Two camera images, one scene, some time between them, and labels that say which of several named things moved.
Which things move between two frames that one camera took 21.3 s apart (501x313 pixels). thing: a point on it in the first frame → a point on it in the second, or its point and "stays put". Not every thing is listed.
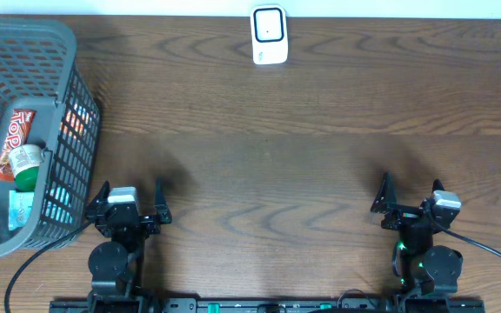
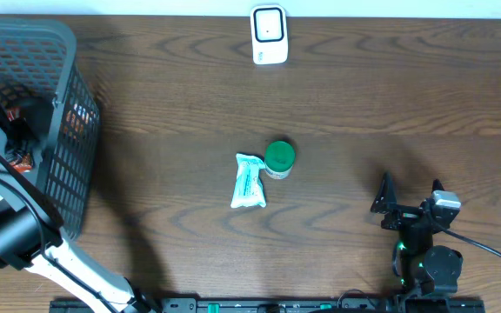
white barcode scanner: x=270 y=34 stays put
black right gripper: x=384 y=203 stays put
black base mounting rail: x=182 y=305 stays put
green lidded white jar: x=25 y=162 → x=279 y=158
